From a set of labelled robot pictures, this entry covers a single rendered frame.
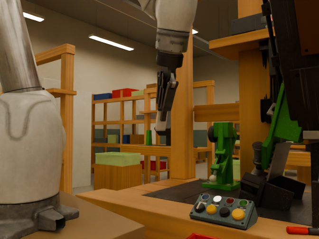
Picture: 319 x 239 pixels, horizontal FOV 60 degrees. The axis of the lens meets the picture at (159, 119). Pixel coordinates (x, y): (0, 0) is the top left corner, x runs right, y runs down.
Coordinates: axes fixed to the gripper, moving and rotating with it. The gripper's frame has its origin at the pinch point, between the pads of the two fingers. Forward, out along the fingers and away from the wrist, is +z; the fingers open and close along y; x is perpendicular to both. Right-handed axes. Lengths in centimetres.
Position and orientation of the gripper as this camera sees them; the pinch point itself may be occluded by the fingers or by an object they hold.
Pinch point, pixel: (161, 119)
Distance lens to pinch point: 83.9
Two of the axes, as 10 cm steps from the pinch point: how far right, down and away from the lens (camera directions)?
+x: 9.5, 0.1, 3.0
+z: -1.2, 9.3, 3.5
